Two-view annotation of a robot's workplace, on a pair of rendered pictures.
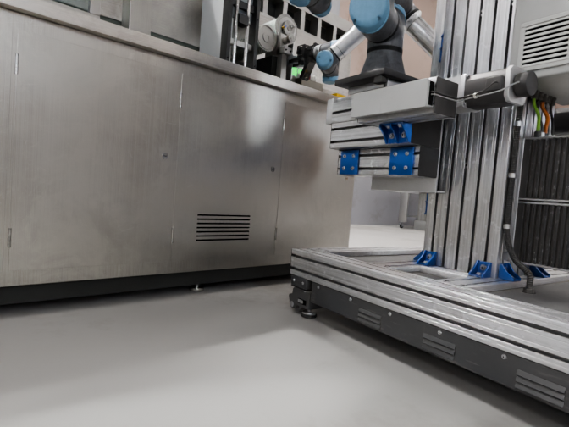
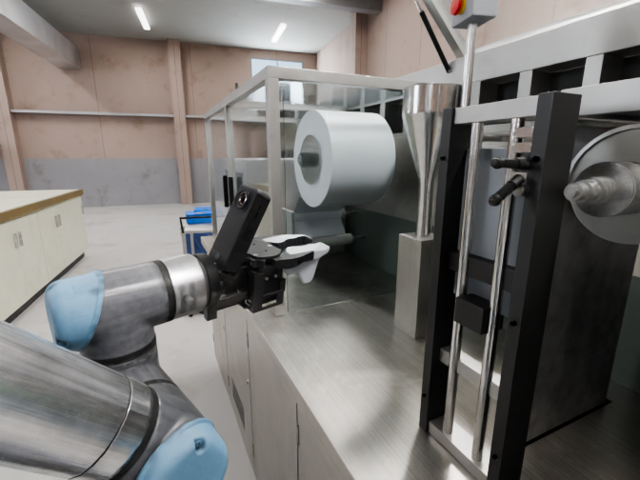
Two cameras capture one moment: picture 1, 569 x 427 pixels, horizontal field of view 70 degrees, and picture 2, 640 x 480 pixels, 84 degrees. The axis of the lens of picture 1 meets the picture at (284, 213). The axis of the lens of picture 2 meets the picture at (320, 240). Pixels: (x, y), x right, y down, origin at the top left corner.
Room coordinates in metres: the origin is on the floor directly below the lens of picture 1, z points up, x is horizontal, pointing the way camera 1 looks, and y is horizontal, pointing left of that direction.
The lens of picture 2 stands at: (1.72, -0.28, 1.37)
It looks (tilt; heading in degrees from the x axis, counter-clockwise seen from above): 13 degrees down; 107
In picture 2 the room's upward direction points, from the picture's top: straight up
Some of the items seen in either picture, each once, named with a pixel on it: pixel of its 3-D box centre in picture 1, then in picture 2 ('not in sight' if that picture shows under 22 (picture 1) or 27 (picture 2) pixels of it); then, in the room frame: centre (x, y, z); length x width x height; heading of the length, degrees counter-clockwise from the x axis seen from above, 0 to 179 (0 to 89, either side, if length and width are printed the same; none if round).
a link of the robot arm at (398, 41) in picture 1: (385, 30); not in sight; (1.38, -0.29, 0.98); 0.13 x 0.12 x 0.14; 150
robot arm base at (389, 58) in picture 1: (383, 66); not in sight; (1.38, -0.29, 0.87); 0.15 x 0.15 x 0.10
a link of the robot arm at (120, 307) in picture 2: not in sight; (111, 306); (1.40, 0.00, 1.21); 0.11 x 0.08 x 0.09; 60
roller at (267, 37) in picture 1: (251, 42); not in sight; (2.13, 0.23, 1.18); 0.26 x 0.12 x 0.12; 42
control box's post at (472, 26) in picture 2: not in sight; (468, 82); (1.78, 0.50, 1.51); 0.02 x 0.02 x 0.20
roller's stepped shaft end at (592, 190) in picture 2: not in sight; (586, 190); (1.89, 0.19, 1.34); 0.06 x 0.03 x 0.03; 42
